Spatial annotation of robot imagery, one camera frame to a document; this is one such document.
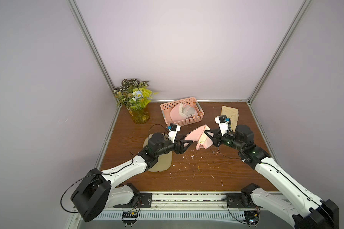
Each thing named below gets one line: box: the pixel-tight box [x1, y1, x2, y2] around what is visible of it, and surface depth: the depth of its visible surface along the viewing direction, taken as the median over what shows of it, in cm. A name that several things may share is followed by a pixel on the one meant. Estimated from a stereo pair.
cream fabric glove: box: [221, 105, 239, 133], surface depth 116 cm
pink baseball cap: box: [184, 124, 215, 151], surface depth 73 cm
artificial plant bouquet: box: [112, 78, 159, 109], surface depth 100 cm
